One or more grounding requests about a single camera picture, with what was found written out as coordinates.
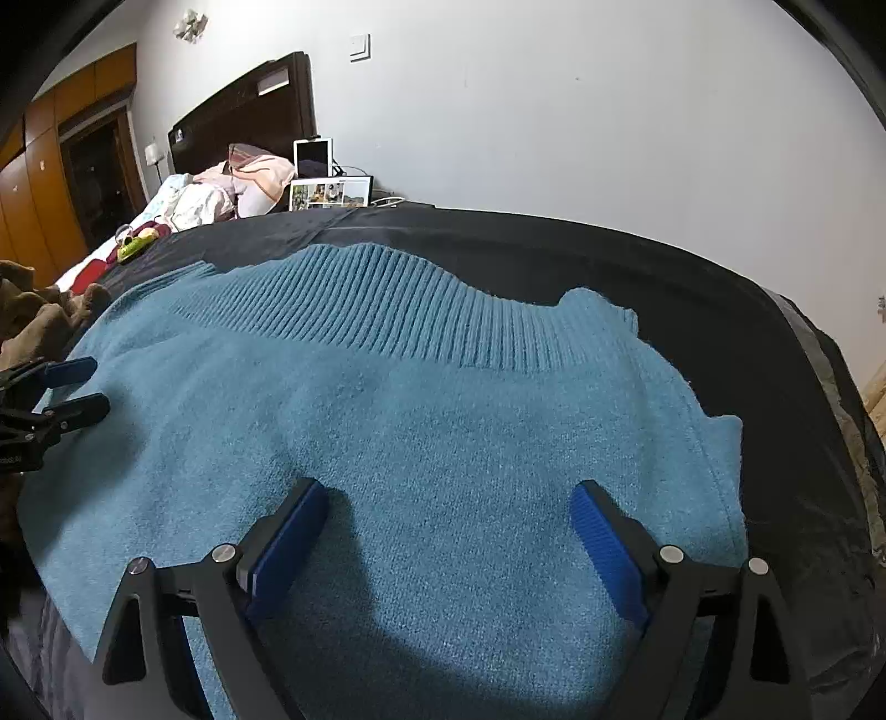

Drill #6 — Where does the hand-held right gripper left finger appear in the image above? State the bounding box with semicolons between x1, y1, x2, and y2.
90;476;329;720

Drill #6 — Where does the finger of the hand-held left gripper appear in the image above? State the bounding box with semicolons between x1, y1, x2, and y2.
0;392;112;448
0;356;99;397

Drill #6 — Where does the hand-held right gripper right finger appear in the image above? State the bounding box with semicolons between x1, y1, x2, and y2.
569;479;812;720

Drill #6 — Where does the blue knit sweater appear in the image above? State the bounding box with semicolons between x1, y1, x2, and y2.
20;242;750;720

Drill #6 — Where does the brown fuzzy garment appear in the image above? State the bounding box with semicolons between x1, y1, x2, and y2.
0;259;113;548

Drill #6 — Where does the red cloth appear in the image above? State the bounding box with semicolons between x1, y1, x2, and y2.
73;259;113;293

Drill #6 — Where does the white bed sheet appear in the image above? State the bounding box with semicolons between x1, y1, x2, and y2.
54;235;129;292

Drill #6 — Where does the green toy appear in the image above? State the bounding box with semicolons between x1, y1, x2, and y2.
116;230;162;264

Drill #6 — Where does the wooden wardrobe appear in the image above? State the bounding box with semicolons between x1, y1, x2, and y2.
0;43;150;278

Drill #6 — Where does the light floral blanket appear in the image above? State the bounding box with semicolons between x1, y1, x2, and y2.
148;173;240;233

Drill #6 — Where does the white bedside lamp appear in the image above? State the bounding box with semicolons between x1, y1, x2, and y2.
144;144;171;202

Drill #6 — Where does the pink pillow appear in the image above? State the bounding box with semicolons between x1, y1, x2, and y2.
228;143;297;217

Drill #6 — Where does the black cloth sheet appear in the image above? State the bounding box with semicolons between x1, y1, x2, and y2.
0;200;886;720

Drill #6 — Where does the dark wooden headboard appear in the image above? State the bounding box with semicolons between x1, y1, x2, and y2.
169;50;318;174

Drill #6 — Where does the white tablet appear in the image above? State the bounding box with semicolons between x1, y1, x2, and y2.
293;137;335;179

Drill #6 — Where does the charging cable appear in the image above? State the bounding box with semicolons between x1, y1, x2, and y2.
332;162;406;210

